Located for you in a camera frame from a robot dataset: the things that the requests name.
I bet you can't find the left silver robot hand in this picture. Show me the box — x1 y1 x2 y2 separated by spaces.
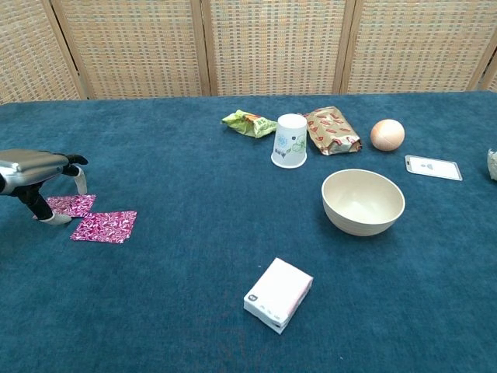
0 149 89 226

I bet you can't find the pink patterned card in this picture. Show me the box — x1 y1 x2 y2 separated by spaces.
70 210 138 245
45 194 97 217

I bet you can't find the woven screen panel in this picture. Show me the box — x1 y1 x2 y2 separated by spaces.
50 0 213 101
200 0 356 97
479 50 497 92
0 0 89 105
340 0 497 95

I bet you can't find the blue table carpet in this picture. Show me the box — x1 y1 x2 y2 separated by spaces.
0 90 497 373

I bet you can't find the green snack bag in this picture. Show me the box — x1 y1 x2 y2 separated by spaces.
221 110 279 140

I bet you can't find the white floral paper cup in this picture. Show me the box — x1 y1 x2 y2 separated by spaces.
270 113 308 169

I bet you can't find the white pink tissue pack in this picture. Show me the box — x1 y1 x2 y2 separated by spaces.
243 256 315 335

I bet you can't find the gold red snack bag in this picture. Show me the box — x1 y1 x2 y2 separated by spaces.
303 106 363 157

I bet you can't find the beige bowl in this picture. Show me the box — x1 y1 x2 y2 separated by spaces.
321 168 406 237

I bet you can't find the peach coloured ball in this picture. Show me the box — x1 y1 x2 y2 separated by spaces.
370 118 406 152

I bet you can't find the white smartphone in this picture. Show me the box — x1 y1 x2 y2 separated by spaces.
404 155 464 183

